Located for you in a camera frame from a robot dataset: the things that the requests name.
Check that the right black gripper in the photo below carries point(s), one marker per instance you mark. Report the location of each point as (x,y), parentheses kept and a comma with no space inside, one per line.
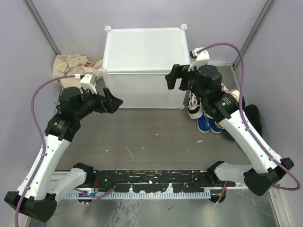
(178,71)

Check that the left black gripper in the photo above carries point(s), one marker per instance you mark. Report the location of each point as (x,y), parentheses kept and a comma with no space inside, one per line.
(110,106)

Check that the white cabinet door panel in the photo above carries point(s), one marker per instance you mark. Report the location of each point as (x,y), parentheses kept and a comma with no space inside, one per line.
(144,90)

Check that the black white sneaker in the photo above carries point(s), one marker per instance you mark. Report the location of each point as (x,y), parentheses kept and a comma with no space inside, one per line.
(194,106)
(224,88)

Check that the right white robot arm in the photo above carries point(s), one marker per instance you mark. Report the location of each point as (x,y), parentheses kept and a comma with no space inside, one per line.
(267,167)

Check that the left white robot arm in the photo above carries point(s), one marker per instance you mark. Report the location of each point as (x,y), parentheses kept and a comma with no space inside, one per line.
(36,197)

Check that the white plastic shoe cabinet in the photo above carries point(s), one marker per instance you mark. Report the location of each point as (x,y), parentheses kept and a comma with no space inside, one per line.
(144,50)

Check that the black shoe inner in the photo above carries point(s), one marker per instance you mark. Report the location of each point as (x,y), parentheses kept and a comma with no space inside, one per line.
(253,116)

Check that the blue sneaker left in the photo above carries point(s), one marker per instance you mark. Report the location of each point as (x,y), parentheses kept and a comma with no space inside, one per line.
(204,123)

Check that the blue sneaker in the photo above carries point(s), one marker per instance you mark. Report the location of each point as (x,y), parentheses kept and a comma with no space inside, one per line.
(204,123)
(216,127)

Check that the beige crumpled cloth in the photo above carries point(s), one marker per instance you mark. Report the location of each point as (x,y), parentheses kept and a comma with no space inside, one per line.
(65,65)

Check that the blue sneaker right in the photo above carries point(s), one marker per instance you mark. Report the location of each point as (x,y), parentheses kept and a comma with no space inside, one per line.
(216,127)

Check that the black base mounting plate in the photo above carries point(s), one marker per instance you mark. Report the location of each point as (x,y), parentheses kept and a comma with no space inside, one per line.
(151,181)

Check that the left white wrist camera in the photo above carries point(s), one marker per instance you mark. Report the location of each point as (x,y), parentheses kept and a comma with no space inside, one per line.
(88,82)

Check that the white slotted cable duct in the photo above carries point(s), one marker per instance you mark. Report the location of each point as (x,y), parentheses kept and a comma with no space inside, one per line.
(168,194)

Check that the right aluminium corner post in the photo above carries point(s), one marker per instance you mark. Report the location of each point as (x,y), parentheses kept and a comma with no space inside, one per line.
(257,24)

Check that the aluminium corner post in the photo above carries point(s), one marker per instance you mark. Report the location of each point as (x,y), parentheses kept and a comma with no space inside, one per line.
(257,24)
(45,32)

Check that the left aluminium corner post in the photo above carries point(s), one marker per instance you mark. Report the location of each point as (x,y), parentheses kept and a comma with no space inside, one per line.
(45,32)

